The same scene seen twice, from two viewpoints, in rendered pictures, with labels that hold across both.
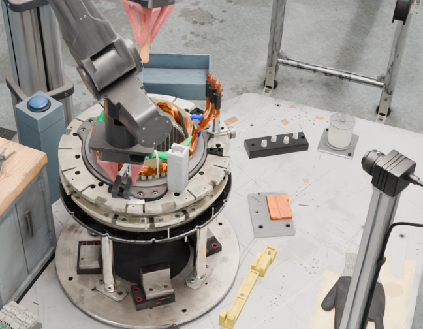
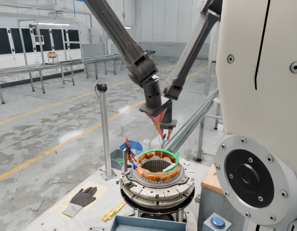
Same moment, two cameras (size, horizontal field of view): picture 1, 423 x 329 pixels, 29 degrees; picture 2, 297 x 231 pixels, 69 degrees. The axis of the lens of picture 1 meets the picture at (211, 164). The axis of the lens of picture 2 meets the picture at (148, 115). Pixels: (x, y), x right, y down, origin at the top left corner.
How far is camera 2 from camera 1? 198 cm
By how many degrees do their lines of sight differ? 115
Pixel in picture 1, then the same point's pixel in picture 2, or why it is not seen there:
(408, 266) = (52, 210)
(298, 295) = (101, 204)
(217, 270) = (129, 210)
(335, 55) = not seen: outside the picture
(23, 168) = (208, 176)
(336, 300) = (90, 197)
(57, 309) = (191, 206)
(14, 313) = not seen: hidden behind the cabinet
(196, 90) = (123, 219)
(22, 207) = not seen: hidden behind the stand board
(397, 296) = (66, 200)
